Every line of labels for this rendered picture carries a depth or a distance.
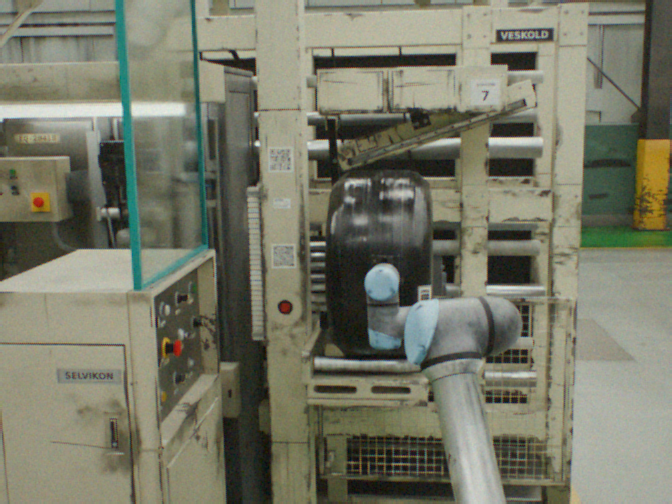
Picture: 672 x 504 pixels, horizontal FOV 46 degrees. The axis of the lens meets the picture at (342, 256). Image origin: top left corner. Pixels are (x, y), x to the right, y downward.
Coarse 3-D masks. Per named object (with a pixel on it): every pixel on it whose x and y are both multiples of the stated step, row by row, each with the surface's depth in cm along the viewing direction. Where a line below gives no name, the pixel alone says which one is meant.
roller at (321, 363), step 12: (324, 360) 239; (336, 360) 239; (348, 360) 239; (360, 360) 238; (372, 360) 238; (384, 360) 238; (396, 360) 237; (408, 360) 237; (396, 372) 238; (408, 372) 238; (420, 372) 237
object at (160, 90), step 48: (144, 0) 178; (192, 0) 215; (144, 48) 178; (192, 48) 215; (144, 96) 178; (192, 96) 215; (144, 144) 178; (192, 144) 215; (144, 192) 178; (192, 192) 215; (144, 240) 178; (192, 240) 215
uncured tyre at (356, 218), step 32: (352, 192) 229; (384, 192) 228; (416, 192) 228; (352, 224) 222; (384, 224) 221; (416, 224) 221; (352, 256) 220; (416, 256) 219; (352, 288) 221; (416, 288) 220; (352, 320) 225; (352, 352) 236; (384, 352) 235
